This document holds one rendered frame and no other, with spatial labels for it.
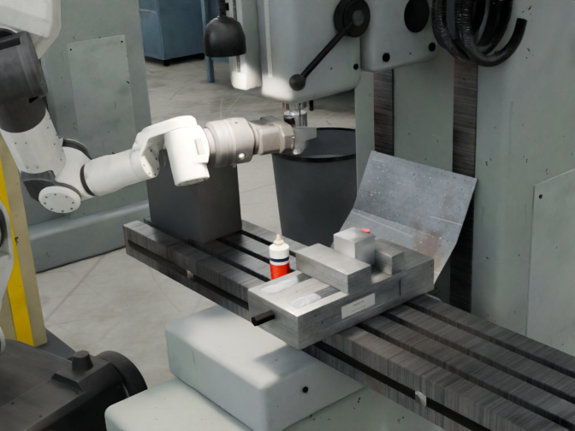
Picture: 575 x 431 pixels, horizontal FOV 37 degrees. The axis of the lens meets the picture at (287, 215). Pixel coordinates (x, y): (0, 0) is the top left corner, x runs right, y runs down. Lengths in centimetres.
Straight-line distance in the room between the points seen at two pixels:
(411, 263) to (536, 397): 40
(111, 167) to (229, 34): 37
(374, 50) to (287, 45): 20
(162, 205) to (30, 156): 56
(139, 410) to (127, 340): 179
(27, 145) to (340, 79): 58
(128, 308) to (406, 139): 209
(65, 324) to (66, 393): 165
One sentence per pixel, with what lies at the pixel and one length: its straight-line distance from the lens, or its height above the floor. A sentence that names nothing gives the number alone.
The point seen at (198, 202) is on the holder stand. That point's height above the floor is 102.
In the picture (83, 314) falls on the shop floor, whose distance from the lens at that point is 384.
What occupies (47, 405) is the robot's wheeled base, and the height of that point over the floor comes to 59.
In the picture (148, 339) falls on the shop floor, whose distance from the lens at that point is 356.
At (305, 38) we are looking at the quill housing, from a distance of 155.
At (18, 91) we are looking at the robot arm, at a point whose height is 139.
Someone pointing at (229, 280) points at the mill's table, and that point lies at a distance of 183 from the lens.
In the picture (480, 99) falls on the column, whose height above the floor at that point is 125.
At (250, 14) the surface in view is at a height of 147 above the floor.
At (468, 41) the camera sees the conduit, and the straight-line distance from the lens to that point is 161.
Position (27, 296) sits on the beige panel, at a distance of 348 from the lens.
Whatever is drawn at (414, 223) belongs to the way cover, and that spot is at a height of 96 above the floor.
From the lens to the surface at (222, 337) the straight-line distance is 177.
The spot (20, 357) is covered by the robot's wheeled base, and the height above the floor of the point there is 57.
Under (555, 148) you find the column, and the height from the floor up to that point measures 112.
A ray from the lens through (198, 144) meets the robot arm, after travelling 159.
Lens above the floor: 169
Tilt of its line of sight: 21 degrees down
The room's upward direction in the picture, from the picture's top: 3 degrees counter-clockwise
